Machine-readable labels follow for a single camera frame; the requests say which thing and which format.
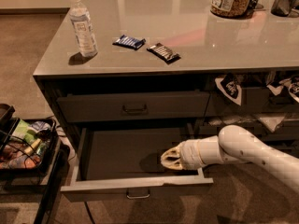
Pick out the dark glass container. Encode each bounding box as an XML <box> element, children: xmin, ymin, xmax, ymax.
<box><xmin>271</xmin><ymin>0</ymin><xmax>298</xmax><ymax>17</ymax></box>

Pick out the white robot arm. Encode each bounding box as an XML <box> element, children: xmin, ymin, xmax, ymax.
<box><xmin>161</xmin><ymin>125</ymin><xmax>299</xmax><ymax>192</ymax></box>

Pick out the grey drawer cabinet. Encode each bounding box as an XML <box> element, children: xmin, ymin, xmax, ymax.
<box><xmin>33</xmin><ymin>0</ymin><xmax>299</xmax><ymax>173</ymax></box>

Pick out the clear plastic water bottle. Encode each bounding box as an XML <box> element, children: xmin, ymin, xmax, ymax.
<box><xmin>69</xmin><ymin>0</ymin><xmax>98</xmax><ymax>58</ymax></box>

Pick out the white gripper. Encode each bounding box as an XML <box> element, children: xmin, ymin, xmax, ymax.
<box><xmin>161</xmin><ymin>140</ymin><xmax>206</xmax><ymax>170</ymax></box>

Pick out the grey drawer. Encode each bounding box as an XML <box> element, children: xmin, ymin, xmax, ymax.
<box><xmin>57</xmin><ymin>91</ymin><xmax>209</xmax><ymax>123</ymax></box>
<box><xmin>197</xmin><ymin>120</ymin><xmax>299</xmax><ymax>142</ymax></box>
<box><xmin>61</xmin><ymin>124</ymin><xmax>213</xmax><ymax>202</ymax></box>
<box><xmin>206</xmin><ymin>87</ymin><xmax>299</xmax><ymax>117</ymax></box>

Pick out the large nut jar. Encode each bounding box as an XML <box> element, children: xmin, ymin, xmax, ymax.
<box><xmin>211</xmin><ymin>0</ymin><xmax>249</xmax><ymax>18</ymax></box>

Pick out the white plastic bag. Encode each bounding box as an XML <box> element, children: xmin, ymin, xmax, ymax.
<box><xmin>207</xmin><ymin>113</ymin><xmax>287</xmax><ymax>133</ymax></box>

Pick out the dark brown candy bar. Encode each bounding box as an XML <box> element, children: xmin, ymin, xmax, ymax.
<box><xmin>147</xmin><ymin>43</ymin><xmax>180</xmax><ymax>63</ymax></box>

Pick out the blue candy bar wrapper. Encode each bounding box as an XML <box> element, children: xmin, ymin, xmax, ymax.
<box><xmin>113</xmin><ymin>35</ymin><xmax>146</xmax><ymax>50</ymax></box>

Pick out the black white snack bag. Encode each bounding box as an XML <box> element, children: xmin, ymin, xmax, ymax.
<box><xmin>215</xmin><ymin>73</ymin><xmax>242</xmax><ymax>105</ymax></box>

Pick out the green snack bag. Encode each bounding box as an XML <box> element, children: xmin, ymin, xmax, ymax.
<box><xmin>10</xmin><ymin>119</ymin><xmax>51</xmax><ymax>155</ymax></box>

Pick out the black wire basket cart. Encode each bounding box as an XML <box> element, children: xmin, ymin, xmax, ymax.
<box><xmin>0</xmin><ymin>104</ymin><xmax>69</xmax><ymax>224</ymax></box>

